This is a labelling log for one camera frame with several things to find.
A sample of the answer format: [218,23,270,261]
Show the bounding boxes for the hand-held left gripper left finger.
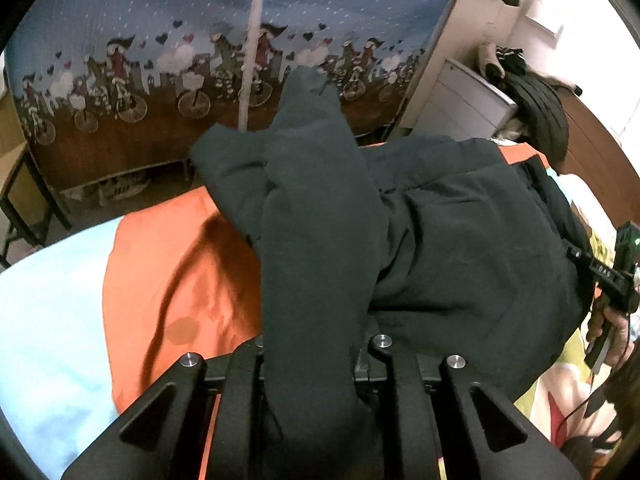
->
[60,335,273,480]

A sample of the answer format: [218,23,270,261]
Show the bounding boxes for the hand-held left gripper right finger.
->
[352,334,583,480]

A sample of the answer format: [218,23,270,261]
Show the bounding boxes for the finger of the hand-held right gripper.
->
[564,242,598,273]

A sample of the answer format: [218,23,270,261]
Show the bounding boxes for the dark green sweatshirt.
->
[189,67,601,480]

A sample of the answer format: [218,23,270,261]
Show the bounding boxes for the person's right hand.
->
[585,302,638,376]

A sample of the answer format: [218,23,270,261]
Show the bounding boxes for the white pillow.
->
[557,172,618,241]

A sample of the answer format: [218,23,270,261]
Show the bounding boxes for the yellow-green printed blanket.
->
[520,210,631,451]

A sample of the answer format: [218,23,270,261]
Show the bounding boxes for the orange and blue bed sheet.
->
[0,142,556,480]

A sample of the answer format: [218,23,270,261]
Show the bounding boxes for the black puffer jacket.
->
[505,72,571,173]

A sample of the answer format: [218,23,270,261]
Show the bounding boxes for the white drawer cabinet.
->
[415,57,521,143]

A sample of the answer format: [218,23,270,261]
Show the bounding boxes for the dark striped cloth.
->
[500,46,528,77]

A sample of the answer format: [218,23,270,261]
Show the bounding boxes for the beige plush item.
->
[477,42,506,81]

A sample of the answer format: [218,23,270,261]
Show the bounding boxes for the light shoes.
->
[95,170,148,206]

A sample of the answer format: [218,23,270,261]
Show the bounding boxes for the light wooden wardrobe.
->
[395,0,526,136]

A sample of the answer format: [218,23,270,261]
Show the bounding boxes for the wooden table with black legs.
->
[0,67,73,268]

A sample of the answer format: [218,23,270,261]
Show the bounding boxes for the white pole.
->
[237,0,271,133]

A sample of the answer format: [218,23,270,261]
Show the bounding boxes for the printed curtain with figures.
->
[2,0,468,206]

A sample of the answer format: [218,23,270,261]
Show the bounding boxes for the black cable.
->
[550,325,613,443]

